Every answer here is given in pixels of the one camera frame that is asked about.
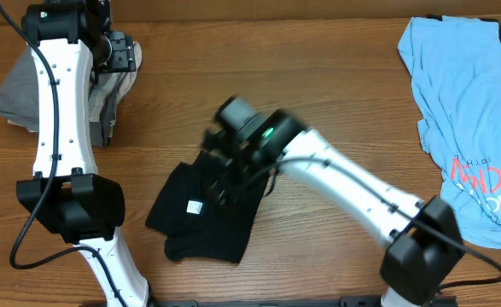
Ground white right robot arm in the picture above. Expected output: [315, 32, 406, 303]
[201, 96, 464, 306]

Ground light blue printed t-shirt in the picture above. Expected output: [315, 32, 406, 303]
[398, 16, 501, 249]

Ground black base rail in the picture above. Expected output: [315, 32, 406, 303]
[79, 294, 458, 307]

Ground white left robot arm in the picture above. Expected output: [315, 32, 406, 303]
[16, 0, 154, 306]

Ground black t-shirt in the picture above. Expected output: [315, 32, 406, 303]
[145, 151, 269, 264]

